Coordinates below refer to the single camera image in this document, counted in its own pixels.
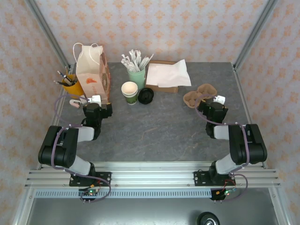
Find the right black mount plate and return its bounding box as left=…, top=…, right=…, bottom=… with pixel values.
left=193, top=171, right=237, bottom=187

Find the right aluminium frame post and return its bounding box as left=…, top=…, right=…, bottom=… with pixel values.
left=233, top=0, right=279, bottom=70

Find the pink white tape dispenser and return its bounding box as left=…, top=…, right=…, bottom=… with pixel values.
left=69, top=97, right=90, bottom=108

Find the mint green straw cup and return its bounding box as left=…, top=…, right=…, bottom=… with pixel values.
left=127, top=67, right=146, bottom=90

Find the aluminium table rail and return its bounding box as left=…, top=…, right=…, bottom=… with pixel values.
left=232, top=65, right=268, bottom=169
left=37, top=63, right=77, bottom=169

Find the small controller board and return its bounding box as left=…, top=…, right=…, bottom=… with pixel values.
left=79, top=187, right=100, bottom=197
left=217, top=188, right=237, bottom=197

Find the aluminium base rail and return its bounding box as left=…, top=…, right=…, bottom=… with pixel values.
left=24, top=161, right=281, bottom=188

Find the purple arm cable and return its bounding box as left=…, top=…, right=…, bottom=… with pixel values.
left=195, top=94, right=249, bottom=202
left=51, top=94, right=112, bottom=203

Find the donut print paper bag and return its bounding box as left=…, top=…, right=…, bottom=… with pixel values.
left=73, top=43, right=111, bottom=105

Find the black caster wheel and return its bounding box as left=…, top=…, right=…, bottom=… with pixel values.
left=196, top=211, right=220, bottom=225

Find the left aluminium frame post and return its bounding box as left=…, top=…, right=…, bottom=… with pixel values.
left=24, top=0, right=71, bottom=68

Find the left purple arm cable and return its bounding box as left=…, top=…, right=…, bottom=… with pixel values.
left=51, top=94, right=112, bottom=203

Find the brown pulp cup carrier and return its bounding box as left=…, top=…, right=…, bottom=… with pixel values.
left=183, top=83, right=218, bottom=109

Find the aluminium frame post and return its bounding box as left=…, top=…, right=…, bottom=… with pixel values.
left=233, top=0, right=279, bottom=70
left=24, top=0, right=71, bottom=68

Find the right aluminium table rail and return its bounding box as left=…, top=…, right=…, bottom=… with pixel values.
left=232, top=65, right=268, bottom=169

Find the slotted grey cable duct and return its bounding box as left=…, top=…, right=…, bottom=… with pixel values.
left=35, top=190, right=213, bottom=199

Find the brown cardboard napkin box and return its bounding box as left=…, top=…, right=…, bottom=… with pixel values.
left=145, top=60, right=186, bottom=94

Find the right small controller board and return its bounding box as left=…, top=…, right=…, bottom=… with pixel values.
left=217, top=188, right=237, bottom=197

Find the white napkin stack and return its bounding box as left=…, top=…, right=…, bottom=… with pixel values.
left=145, top=63, right=169, bottom=85

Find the left black mount plate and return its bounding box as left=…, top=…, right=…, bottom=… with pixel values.
left=69, top=172, right=112, bottom=187

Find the left aluminium table rail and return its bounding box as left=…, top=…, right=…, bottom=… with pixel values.
left=37, top=63, right=77, bottom=169

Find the black plastic cup lid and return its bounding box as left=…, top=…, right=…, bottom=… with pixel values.
left=137, top=87, right=155, bottom=105

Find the yellow pen cup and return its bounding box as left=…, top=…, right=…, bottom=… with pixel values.
left=61, top=74, right=84, bottom=99

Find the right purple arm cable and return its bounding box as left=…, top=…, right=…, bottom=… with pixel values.
left=195, top=94, right=249, bottom=202

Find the black mount plate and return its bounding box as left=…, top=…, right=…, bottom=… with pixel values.
left=69, top=172, right=112, bottom=187
left=193, top=171, right=237, bottom=187

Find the left small controller board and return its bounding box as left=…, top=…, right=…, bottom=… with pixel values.
left=79, top=187, right=100, bottom=197

